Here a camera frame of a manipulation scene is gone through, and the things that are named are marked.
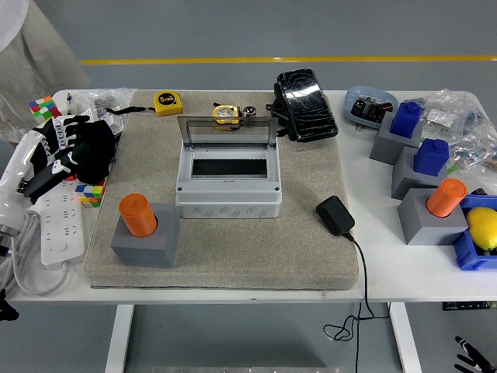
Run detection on robot right hand black fingers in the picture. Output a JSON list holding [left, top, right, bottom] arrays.
[[454, 336, 497, 373]]

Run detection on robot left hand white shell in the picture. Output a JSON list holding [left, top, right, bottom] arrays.
[[0, 114, 114, 233]]

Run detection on orange cylinder battery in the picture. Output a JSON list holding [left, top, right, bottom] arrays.
[[426, 177, 468, 218], [118, 193, 158, 238]]

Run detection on black table control panel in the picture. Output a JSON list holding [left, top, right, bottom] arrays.
[[441, 301, 497, 312]]

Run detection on large colourful puzzle cube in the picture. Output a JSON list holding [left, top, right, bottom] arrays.
[[29, 96, 63, 127]]

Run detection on white table leg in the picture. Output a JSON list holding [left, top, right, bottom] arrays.
[[390, 302, 422, 373], [104, 304, 135, 373]]

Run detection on white power strip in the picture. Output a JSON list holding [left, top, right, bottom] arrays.
[[40, 176, 85, 269]]

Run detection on small colourful puzzle cube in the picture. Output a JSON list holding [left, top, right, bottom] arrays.
[[75, 176, 108, 210]]

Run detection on person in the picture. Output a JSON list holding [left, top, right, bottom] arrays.
[[0, 0, 91, 143]]

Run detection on blue plastic bin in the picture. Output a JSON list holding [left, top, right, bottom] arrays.
[[451, 193, 497, 271]]

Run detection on clear plastic bag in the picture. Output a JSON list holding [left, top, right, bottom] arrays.
[[64, 88, 137, 117]]

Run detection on small white electrical module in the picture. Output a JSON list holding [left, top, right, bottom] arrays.
[[95, 108, 126, 136]]

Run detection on yellow lemon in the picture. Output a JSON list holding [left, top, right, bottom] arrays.
[[465, 207, 497, 252]]

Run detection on grey block holder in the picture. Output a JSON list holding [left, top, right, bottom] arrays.
[[391, 146, 451, 201], [368, 112, 425, 166], [396, 188, 469, 246]]

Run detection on grey block with round hole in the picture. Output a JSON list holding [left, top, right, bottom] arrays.
[[110, 201, 181, 269]]

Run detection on yellow 5m tape measure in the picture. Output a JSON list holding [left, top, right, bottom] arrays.
[[153, 91, 183, 117]]

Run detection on black power adapter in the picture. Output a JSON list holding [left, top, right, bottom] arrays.
[[315, 195, 356, 237]]

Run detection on blue bottle-shaped block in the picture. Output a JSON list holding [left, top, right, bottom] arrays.
[[413, 138, 450, 176], [389, 101, 423, 139]]

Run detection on yellow tape measure chrome face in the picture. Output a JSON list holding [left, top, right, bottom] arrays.
[[211, 103, 242, 132]]

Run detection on clear bags of components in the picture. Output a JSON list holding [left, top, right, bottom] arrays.
[[417, 88, 497, 174]]

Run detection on grey-brown mat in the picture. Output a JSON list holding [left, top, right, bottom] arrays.
[[84, 89, 360, 291]]

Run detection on small bag of white parts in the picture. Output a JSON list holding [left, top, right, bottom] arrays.
[[422, 108, 455, 127]]

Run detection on dark electronic parts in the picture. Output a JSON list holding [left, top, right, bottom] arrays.
[[350, 96, 393, 124]]

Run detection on light blue bowl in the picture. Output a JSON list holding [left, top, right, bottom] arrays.
[[344, 85, 400, 131]]

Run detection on glossy black pouch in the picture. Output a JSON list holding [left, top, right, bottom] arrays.
[[266, 68, 339, 143]]

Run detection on white power strip cable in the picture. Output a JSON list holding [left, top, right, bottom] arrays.
[[11, 209, 73, 296]]

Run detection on black tape measure strap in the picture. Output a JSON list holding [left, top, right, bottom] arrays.
[[106, 105, 156, 116]]

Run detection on black adapter cord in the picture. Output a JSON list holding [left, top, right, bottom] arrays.
[[322, 231, 391, 373]]

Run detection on grey electrical enclosure box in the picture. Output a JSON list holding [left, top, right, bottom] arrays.
[[175, 148, 283, 219]]

